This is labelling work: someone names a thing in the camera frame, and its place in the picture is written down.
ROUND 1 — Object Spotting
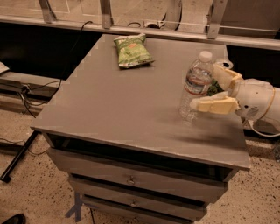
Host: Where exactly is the clear plastic water bottle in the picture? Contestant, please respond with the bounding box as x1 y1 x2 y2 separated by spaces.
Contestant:
179 51 214 122

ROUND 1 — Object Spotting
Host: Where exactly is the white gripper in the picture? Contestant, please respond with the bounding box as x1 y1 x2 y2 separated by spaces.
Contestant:
190 64 275 119

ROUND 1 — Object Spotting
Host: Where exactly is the metal window railing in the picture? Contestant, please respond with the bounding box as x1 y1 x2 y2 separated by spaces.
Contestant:
0 0 280 51

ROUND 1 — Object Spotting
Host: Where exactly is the green soda can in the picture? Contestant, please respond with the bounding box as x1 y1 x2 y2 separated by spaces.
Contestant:
207 59 233 95

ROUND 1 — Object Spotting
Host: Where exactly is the grey drawer cabinet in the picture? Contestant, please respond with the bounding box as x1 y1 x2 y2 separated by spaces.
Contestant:
32 34 250 224

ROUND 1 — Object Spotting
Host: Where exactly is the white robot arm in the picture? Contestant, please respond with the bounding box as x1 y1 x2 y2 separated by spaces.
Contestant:
190 65 280 130

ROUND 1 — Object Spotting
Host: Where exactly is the black cable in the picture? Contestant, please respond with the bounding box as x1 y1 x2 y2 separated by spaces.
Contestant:
16 20 94 119

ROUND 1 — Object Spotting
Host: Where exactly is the white cable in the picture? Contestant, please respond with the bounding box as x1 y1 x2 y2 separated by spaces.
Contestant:
248 119 280 138

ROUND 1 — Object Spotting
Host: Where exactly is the black shoe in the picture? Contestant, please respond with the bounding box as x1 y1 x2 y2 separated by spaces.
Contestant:
2 213 26 224

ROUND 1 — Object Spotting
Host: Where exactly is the black metal leg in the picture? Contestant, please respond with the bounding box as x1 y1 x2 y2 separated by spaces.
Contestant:
0 131 39 183

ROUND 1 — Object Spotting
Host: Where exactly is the green chip bag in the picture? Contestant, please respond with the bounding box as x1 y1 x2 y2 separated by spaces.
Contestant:
114 33 154 68

